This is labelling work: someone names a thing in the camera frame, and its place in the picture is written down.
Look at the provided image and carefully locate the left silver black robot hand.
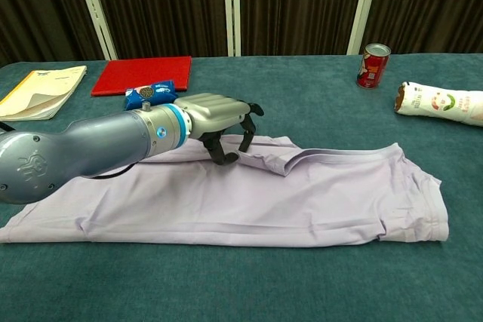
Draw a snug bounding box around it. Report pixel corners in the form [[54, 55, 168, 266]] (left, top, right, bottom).
[[174, 92, 265, 167]]

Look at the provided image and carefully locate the lavender t-shirt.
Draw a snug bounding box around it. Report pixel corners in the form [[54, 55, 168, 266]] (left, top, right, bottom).
[[0, 133, 451, 248]]

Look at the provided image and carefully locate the blue cookie packet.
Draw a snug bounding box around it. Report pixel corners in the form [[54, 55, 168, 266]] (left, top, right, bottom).
[[125, 79, 177, 111]]

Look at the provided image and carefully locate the red flat board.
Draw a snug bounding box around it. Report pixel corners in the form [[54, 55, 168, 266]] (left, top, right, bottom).
[[90, 55, 192, 97]]

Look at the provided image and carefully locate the teal felt table cover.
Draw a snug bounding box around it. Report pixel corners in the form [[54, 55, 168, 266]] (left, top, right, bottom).
[[0, 53, 483, 322]]

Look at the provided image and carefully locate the dark pleated curtain panel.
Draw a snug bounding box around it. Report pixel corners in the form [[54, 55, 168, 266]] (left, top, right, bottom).
[[361, 0, 483, 55], [85, 0, 231, 60], [239, 0, 369, 57], [0, 0, 109, 69]]

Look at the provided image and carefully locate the red tin can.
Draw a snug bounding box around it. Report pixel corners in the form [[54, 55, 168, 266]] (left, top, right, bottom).
[[356, 43, 392, 90]]

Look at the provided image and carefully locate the yellow-spined paper notebook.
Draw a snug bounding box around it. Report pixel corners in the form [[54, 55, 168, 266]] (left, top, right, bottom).
[[0, 65, 88, 122]]

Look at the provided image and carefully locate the white snack tube package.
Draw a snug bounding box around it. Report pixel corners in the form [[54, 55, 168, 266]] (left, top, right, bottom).
[[393, 81, 483, 127]]

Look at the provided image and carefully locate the white screen frame post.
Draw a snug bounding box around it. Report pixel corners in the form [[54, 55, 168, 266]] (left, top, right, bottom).
[[71, 0, 118, 61], [222, 0, 242, 57], [346, 0, 383, 56]]

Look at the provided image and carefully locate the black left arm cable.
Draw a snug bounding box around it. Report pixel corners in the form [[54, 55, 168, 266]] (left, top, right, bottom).
[[90, 163, 131, 180]]

